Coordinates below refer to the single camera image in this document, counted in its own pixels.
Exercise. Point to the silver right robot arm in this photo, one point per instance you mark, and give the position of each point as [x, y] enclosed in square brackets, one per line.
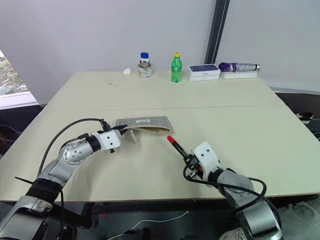
[252, 202]

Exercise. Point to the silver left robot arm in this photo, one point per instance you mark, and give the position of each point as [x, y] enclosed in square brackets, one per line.
[72, 153]

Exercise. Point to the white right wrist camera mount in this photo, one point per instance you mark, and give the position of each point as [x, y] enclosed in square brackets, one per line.
[206, 157]

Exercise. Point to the grey striped cloth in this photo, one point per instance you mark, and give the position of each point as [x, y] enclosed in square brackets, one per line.
[300, 220]

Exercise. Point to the flat white box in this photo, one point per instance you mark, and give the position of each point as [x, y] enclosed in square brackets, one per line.
[238, 75]

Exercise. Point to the dark vertical wall pillar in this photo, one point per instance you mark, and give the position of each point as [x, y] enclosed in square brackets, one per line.
[216, 32]

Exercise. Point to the crumpled white tissue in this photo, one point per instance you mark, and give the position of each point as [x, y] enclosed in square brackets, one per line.
[127, 71]

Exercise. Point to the black table frame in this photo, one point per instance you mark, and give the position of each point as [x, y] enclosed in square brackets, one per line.
[82, 215]

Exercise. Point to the red marker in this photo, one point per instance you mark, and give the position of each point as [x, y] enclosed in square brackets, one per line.
[174, 143]

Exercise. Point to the purple and silver folded umbrella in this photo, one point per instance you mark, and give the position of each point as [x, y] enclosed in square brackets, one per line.
[237, 66]

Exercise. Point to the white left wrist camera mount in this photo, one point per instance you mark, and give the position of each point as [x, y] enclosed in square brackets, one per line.
[108, 141]

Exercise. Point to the white patterned shoe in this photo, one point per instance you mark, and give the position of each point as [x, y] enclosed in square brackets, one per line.
[232, 234]

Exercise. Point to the white bottle with blue cap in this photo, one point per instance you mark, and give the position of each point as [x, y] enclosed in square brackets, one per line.
[144, 59]

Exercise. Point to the white phone box dark lid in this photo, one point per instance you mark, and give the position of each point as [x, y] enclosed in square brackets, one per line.
[203, 72]

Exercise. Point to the black and white shoe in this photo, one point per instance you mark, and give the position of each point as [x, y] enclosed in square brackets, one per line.
[306, 117]

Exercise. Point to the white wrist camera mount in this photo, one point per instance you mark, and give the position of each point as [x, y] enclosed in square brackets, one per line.
[108, 141]
[206, 157]

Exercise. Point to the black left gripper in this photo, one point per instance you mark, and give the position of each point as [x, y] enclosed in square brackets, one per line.
[111, 130]

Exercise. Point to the green plastic soda bottle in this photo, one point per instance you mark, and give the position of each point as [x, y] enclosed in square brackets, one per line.
[176, 70]

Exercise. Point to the white tape roll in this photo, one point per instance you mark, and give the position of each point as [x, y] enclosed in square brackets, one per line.
[145, 71]

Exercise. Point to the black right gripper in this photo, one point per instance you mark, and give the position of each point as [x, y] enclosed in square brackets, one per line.
[193, 166]

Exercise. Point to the grey grid zip pouch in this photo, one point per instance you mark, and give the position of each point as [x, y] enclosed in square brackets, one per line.
[146, 123]

